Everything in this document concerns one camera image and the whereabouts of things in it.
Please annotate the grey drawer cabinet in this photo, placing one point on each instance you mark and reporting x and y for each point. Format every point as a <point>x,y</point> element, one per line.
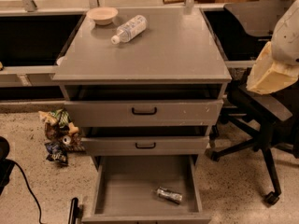
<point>175,58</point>

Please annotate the black device at left edge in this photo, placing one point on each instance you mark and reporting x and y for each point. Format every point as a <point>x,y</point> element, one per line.
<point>6,165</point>

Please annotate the wooden stick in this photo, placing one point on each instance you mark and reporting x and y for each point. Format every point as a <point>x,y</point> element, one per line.
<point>172,1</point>

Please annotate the beige bowl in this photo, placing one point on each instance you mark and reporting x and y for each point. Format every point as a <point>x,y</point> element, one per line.
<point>102,15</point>

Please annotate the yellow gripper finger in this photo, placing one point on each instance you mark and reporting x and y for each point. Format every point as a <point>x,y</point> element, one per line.
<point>268,75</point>

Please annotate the black bar near drawer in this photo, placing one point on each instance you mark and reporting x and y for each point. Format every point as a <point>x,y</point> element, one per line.
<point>73,213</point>

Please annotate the grey open bottom drawer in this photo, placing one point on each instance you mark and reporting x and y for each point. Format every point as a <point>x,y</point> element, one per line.
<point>125,191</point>

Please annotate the clear plastic water bottle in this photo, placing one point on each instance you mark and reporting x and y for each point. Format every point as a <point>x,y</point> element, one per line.
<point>130,30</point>

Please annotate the black office chair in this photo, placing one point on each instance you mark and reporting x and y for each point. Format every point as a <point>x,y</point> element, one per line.
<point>271,120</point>

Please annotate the blue snack bag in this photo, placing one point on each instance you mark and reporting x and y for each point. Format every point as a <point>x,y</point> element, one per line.
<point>56,152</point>

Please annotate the small can on floor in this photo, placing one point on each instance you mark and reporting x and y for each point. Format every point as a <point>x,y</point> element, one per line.
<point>67,140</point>

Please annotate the grey top drawer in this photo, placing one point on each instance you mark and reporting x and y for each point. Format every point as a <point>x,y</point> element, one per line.
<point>144,113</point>

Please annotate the green chip bag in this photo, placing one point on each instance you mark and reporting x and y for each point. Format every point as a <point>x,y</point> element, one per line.
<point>58,117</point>

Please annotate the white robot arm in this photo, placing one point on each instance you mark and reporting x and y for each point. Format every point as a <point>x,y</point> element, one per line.
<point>285,39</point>

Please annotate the brown snack bag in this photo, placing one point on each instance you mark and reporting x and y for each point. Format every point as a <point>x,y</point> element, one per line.
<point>55,133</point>

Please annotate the grey middle drawer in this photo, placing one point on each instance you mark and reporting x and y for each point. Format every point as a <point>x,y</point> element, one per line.
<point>158,145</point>

